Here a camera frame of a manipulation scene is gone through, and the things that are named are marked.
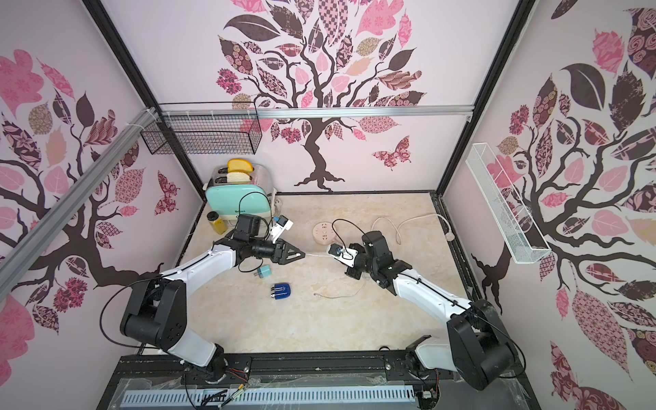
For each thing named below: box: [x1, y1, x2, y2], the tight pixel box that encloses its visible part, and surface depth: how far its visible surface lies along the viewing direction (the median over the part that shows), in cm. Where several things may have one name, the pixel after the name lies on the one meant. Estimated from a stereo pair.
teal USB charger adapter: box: [257, 264, 272, 279], surface depth 93 cm
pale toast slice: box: [225, 171, 251, 184], surface depth 102 cm
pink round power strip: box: [311, 221, 336, 246], surface depth 105 cm
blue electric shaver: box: [269, 282, 292, 300], surface depth 89 cm
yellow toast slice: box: [227, 158, 254, 173], surface depth 106 cm
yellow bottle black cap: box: [206, 210, 228, 235], surface depth 105 cm
